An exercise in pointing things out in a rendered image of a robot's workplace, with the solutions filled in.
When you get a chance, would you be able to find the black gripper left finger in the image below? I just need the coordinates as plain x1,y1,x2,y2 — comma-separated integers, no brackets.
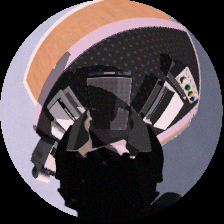
55,108,92,180

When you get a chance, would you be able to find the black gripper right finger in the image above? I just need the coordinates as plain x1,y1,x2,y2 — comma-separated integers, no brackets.
126,107,164,183

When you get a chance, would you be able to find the white button panel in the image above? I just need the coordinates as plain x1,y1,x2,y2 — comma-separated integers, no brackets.
167,60,199,103

